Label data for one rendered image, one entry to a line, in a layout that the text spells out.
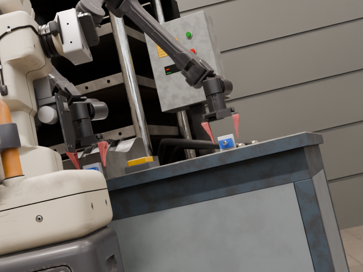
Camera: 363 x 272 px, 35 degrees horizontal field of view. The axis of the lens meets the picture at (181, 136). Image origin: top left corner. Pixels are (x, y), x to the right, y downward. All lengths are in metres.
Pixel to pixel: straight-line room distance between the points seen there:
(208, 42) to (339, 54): 2.91
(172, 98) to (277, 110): 2.71
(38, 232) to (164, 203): 0.74
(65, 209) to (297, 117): 4.38
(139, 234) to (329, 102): 3.77
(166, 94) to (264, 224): 1.16
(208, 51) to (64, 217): 1.71
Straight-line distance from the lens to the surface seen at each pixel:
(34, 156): 1.46
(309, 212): 1.65
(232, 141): 1.81
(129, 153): 2.02
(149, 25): 1.94
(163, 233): 1.74
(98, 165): 1.76
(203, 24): 2.66
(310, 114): 5.31
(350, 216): 5.36
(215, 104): 1.84
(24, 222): 1.05
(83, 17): 1.52
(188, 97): 2.63
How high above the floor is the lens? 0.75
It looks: 4 degrees up
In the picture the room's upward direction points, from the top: 13 degrees counter-clockwise
